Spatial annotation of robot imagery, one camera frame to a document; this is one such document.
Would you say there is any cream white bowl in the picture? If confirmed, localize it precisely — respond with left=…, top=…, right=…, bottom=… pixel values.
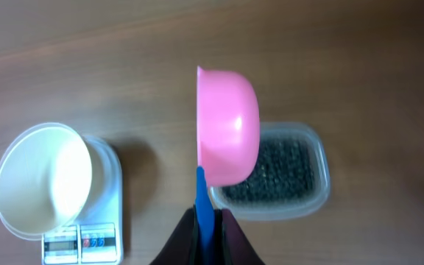
left=0, top=122, right=103, bottom=241

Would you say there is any clear container of black beans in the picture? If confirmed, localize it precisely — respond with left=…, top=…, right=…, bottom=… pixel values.
left=210, top=122, right=331, bottom=222

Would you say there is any pink scoop blue handle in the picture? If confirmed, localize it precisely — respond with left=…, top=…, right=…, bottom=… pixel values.
left=194, top=66, right=260, bottom=264

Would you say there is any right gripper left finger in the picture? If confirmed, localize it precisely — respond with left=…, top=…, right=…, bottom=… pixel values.
left=150, top=207, right=199, bottom=265

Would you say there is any white digital kitchen scale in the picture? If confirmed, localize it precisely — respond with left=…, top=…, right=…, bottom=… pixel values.
left=41, top=136, right=124, bottom=264

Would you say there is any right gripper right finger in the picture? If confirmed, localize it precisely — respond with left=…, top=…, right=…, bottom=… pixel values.
left=213, top=209, right=265, bottom=265

